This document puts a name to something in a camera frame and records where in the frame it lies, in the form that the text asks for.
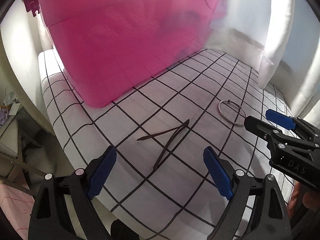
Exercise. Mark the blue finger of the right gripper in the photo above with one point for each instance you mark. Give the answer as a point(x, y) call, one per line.
point(280, 119)

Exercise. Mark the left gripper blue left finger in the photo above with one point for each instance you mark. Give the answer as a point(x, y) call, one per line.
point(99, 170)

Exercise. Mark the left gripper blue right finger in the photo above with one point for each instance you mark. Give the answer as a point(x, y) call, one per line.
point(219, 175)

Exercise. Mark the person right hand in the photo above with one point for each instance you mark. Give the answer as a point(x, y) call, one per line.
point(310, 199)

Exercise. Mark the black white checkered tablecloth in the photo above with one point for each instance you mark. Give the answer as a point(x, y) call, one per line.
point(160, 186)

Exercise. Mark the dark brown hair pin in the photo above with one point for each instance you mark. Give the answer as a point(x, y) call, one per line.
point(176, 131)

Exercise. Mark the large thin metal bangle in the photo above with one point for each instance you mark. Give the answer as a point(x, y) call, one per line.
point(232, 112)

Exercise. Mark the white curtain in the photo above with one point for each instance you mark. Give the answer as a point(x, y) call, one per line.
point(280, 40)

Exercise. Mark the pink plastic tub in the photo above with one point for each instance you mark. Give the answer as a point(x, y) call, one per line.
point(109, 46)

